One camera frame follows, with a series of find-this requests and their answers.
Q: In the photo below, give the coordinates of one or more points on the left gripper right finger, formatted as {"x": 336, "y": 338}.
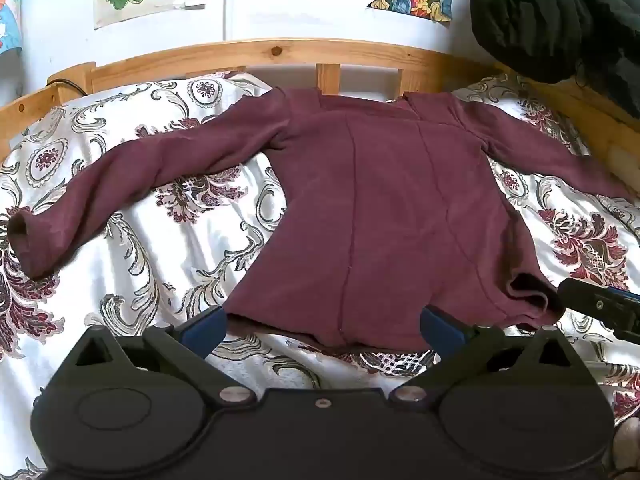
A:
{"x": 464, "y": 350}

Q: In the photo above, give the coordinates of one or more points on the maroon long-sleeve shirt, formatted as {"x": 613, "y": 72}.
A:
{"x": 390, "y": 207}

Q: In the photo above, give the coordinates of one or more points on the black quilted jacket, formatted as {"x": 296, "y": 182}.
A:
{"x": 553, "y": 40}

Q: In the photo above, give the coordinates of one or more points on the floral white red bedspread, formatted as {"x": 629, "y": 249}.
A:
{"x": 185, "y": 247}

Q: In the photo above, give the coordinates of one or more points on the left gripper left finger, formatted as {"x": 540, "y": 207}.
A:
{"x": 182, "y": 351}

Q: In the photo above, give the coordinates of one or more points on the wooden bed frame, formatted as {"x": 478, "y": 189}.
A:
{"x": 611, "y": 134}

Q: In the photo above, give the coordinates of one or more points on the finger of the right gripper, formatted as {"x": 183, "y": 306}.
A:
{"x": 616, "y": 309}

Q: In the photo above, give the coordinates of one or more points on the cartoon poster far left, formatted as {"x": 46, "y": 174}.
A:
{"x": 10, "y": 25}

